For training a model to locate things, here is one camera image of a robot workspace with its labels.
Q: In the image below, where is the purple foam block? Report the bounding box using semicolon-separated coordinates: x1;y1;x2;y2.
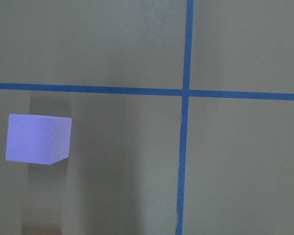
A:
5;114;72;165

